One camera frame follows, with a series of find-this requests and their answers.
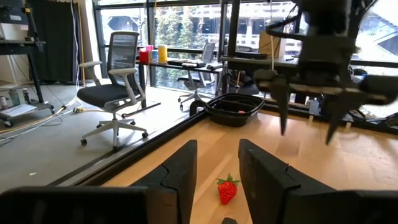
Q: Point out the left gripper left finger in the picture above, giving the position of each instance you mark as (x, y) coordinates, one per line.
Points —
(183, 174)

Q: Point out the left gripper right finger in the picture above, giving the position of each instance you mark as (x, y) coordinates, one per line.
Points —
(261, 180)

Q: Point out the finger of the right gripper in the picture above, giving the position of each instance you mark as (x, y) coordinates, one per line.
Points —
(283, 102)
(337, 112)

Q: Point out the small red toy strawberry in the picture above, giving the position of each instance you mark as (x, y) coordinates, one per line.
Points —
(227, 191)

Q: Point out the pink toy berry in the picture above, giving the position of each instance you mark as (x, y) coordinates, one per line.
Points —
(241, 111)

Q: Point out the dark toy blackberry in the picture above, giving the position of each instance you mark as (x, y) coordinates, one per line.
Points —
(230, 221)

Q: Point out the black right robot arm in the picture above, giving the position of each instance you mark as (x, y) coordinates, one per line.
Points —
(326, 15)

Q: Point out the black plastic tupperware container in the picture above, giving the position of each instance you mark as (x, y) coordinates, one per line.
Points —
(227, 119)

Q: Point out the cardboard box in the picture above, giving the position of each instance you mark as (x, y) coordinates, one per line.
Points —
(269, 43)

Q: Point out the grey office chair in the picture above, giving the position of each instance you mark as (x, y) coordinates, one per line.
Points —
(206, 53)

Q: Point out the black keyboard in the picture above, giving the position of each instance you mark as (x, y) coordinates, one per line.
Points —
(186, 63)

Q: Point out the black window desk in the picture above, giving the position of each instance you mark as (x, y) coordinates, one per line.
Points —
(174, 66)

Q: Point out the white office chair base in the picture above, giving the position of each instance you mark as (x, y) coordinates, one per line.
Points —
(105, 93)

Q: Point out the white blue canister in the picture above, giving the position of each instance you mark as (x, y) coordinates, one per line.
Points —
(153, 56)

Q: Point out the yellow canister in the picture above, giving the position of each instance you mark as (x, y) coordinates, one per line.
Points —
(162, 54)

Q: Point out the red box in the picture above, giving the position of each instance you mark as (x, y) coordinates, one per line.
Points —
(143, 56)

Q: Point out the black curtain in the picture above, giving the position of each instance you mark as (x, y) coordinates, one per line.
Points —
(53, 37)

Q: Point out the black equipment cart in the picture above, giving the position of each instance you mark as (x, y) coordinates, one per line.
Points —
(18, 49)

